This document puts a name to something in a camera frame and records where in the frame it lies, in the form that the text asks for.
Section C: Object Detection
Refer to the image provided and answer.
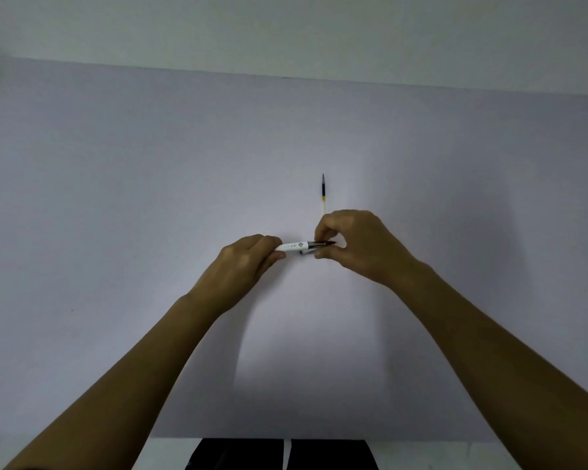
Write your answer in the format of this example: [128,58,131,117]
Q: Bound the person's left hand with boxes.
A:
[188,234,287,317]

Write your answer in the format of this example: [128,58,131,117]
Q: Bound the person's right hand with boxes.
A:
[314,209,423,290]

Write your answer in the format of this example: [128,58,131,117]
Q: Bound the person's right forearm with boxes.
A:
[388,260,588,470]

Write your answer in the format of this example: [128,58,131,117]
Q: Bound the person's left forearm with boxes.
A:
[2,293,226,470]

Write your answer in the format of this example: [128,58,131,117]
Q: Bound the large lilac table sheet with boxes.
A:
[0,56,588,444]

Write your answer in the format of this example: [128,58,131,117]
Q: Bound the person's black trousers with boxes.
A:
[185,438,379,470]

